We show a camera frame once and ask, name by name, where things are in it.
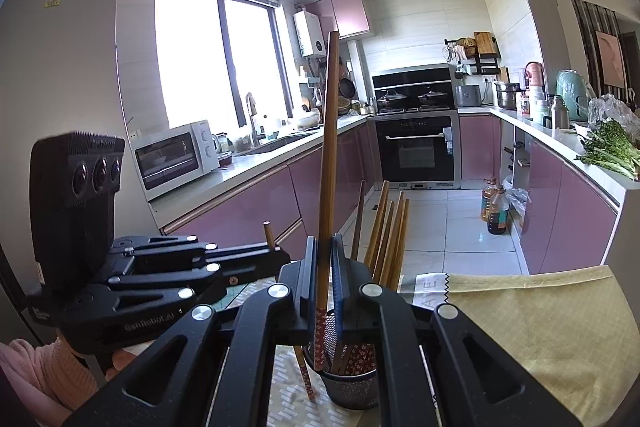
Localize steel steamer pot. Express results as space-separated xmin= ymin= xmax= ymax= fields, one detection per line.
xmin=495 ymin=82 xmax=523 ymax=110

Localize steel thermos bottle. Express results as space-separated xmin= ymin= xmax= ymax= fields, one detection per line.
xmin=549 ymin=94 xmax=568 ymax=129

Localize wooden chopstick floral end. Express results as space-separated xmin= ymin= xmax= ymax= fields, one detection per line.
xmin=263 ymin=220 xmax=317 ymax=402
xmin=312 ymin=31 xmax=341 ymax=370

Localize crumpled clear plastic bag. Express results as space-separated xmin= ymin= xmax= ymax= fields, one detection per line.
xmin=502 ymin=187 xmax=530 ymax=228

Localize black built-in oven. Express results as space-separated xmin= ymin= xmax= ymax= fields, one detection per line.
xmin=374 ymin=113 xmax=461 ymax=190

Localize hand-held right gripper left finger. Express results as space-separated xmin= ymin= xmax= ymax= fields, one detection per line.
xmin=62 ymin=236 xmax=318 ymax=427

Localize white canister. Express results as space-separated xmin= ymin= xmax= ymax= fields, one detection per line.
xmin=529 ymin=87 xmax=551 ymax=124

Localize pot with glass lid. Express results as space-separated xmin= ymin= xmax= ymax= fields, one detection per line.
xmin=376 ymin=89 xmax=407 ymax=112
xmin=417 ymin=91 xmax=448 ymax=110

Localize dark cooking oil bottle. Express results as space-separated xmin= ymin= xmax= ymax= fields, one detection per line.
xmin=487 ymin=186 xmax=511 ymax=236

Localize kitchen window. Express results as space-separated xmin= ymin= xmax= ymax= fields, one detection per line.
xmin=154 ymin=0 xmax=293 ymax=130

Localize person's left forearm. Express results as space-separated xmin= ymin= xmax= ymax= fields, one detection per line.
xmin=0 ymin=337 xmax=108 ymax=423

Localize patchwork printed tablecloth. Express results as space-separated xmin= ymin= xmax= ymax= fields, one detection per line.
xmin=220 ymin=264 xmax=628 ymax=427

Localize white kitchen countertop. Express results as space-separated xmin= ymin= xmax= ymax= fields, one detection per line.
xmin=150 ymin=106 xmax=640 ymax=208

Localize green leafy vegetables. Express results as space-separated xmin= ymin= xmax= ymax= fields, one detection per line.
xmin=575 ymin=117 xmax=640 ymax=182

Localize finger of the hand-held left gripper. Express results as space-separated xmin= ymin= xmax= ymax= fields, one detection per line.
xmin=109 ymin=233 xmax=292 ymax=265
xmin=104 ymin=262 xmax=289 ymax=304

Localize white water heater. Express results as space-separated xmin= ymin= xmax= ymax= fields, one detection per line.
xmin=293 ymin=11 xmax=326 ymax=58

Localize white toaster oven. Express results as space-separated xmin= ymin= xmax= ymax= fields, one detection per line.
xmin=132 ymin=121 xmax=222 ymax=202

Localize wooden cutting board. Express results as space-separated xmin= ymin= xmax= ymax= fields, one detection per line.
xmin=473 ymin=32 xmax=497 ymax=56

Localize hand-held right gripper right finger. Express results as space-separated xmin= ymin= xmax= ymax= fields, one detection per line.
xmin=330 ymin=234 xmax=585 ymax=427

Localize person's left hand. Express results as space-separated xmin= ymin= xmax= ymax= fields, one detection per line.
xmin=106 ymin=341 xmax=157 ymax=381

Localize silver electric cooker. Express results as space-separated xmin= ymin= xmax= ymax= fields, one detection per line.
xmin=455 ymin=84 xmax=482 ymax=106

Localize grey refrigerator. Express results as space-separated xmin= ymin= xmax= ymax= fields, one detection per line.
xmin=0 ymin=0 xmax=132 ymax=258

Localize pink kettle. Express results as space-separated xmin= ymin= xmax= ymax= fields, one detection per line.
xmin=524 ymin=61 xmax=545 ymax=88

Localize steel kitchen faucet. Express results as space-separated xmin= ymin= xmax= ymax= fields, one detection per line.
xmin=245 ymin=92 xmax=263 ymax=148

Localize black mesh utensil holder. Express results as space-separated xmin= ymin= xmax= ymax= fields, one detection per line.
xmin=305 ymin=337 xmax=383 ymax=410

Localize bunch of wooden chopsticks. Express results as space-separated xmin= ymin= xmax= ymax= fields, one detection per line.
xmin=332 ymin=179 xmax=411 ymax=378

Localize pink wall cabinet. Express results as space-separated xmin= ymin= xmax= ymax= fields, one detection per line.
xmin=305 ymin=0 xmax=372 ymax=40

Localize dark slatted partition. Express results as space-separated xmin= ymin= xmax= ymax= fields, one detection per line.
xmin=571 ymin=0 xmax=640 ymax=100

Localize wall-mounted utensil rack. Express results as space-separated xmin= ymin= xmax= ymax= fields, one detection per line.
xmin=299 ymin=57 xmax=357 ymax=108

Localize framed picture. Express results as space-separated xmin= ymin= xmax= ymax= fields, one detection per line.
xmin=595 ymin=29 xmax=626 ymax=88

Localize black range hood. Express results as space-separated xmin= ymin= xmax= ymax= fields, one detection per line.
xmin=371 ymin=67 xmax=457 ymax=112

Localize black wall rack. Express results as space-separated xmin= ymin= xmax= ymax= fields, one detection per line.
xmin=444 ymin=32 xmax=502 ymax=78

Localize pink base cabinets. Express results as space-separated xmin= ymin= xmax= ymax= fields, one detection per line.
xmin=160 ymin=117 xmax=376 ymax=258
xmin=459 ymin=113 xmax=621 ymax=275

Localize open white cabinet drawers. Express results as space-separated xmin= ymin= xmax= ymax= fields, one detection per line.
xmin=501 ymin=119 xmax=531 ymax=208

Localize kitchen sink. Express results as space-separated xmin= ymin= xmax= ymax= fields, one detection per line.
xmin=235 ymin=134 xmax=301 ymax=156

